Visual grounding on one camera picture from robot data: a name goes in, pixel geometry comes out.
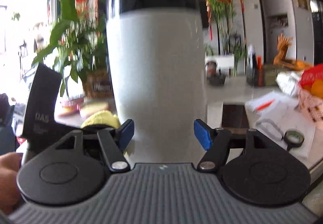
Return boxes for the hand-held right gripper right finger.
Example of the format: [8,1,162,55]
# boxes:
[194,118,277,173]

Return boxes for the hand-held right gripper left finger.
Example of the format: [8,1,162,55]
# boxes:
[47,119,135,173]

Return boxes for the yellow cleaning cloth black trim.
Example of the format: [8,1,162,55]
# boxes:
[81,110,120,129]

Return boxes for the white mug with black rim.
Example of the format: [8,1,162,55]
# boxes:
[106,0,209,161]

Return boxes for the person's left hand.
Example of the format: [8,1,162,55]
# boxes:
[0,152,24,214]

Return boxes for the black bag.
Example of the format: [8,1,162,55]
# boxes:
[0,93,16,128]

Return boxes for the small dark wicker basket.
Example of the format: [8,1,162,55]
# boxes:
[207,74,226,86]

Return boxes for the woven basket planter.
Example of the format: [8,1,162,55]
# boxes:
[84,70,114,98]

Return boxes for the peace lily plant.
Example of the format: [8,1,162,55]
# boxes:
[31,0,114,97]

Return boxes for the pug figurine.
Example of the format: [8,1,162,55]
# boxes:
[206,61,217,75]

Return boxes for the white low cabinet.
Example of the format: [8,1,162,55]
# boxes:
[206,55,236,76]

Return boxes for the white paper sheets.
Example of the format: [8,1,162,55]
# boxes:
[245,91,316,157]

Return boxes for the glass vase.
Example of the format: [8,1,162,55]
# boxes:
[219,34,230,56]

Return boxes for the black tape roll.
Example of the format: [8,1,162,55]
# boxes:
[284,130,305,151]

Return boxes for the white printed bag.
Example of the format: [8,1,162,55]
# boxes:
[275,70,303,97]

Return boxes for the pink plastic basket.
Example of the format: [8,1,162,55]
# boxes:
[298,88,323,123]

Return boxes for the wooden deer figurine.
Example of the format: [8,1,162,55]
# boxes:
[274,33,294,65]

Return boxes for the lucky bamboo plant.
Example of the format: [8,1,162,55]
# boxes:
[208,0,236,55]

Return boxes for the red net bag of oranges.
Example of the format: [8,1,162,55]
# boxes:
[299,63,323,99]

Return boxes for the white tall cabinet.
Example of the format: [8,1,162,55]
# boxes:
[266,13,289,50]

